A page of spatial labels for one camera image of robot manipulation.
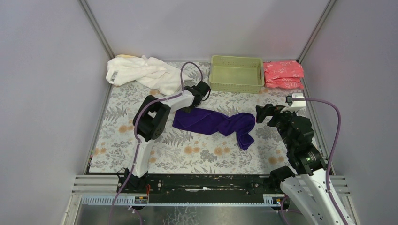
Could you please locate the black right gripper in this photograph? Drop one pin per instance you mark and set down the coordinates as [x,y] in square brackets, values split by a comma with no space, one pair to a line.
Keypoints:
[271,115]

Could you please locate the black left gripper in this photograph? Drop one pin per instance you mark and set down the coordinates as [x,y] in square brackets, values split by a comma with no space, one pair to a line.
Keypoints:
[191,103]

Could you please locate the purple microfibre towel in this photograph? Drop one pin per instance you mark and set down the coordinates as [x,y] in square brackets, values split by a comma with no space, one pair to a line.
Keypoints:
[208,122]

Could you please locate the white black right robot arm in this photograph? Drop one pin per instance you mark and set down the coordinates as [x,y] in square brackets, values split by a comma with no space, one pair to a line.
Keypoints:
[307,180]

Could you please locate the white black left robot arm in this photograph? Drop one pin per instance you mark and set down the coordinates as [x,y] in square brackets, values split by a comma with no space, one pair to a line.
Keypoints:
[150,121]

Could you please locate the green perforated plastic basket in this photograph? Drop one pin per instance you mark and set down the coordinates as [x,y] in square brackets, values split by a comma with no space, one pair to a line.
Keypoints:
[236,74]

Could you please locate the pink patterned plastic package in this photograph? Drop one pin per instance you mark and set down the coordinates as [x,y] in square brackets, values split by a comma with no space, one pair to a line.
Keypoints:
[286,74]

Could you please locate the white crumpled towel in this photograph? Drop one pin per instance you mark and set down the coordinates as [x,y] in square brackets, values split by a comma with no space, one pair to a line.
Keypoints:
[150,72]

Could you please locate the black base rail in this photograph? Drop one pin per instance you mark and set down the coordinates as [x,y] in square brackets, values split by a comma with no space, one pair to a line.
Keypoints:
[202,189]

